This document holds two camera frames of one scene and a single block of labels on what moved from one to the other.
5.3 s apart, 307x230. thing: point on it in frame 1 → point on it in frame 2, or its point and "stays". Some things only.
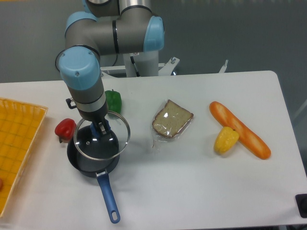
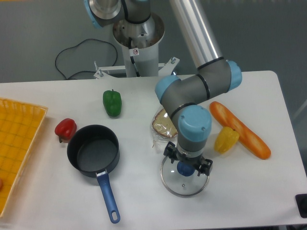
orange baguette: [240, 130] stays
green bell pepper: [113, 100] stays
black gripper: [97, 117] → [171, 151]
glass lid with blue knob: [88, 146] → [181, 179]
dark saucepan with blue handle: [91, 156] stays
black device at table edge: [301, 201] stays
